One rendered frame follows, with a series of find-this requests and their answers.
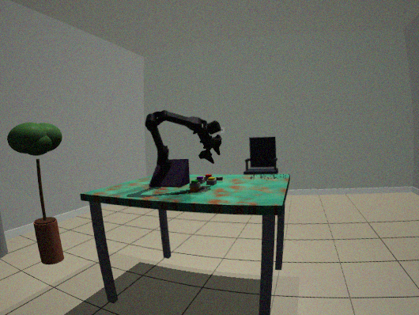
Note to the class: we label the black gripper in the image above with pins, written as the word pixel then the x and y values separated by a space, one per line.
pixel 206 153

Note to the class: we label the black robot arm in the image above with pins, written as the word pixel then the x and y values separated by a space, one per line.
pixel 193 123

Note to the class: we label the purple button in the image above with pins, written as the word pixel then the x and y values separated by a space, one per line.
pixel 201 179

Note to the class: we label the yellow button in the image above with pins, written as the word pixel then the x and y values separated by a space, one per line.
pixel 211 181

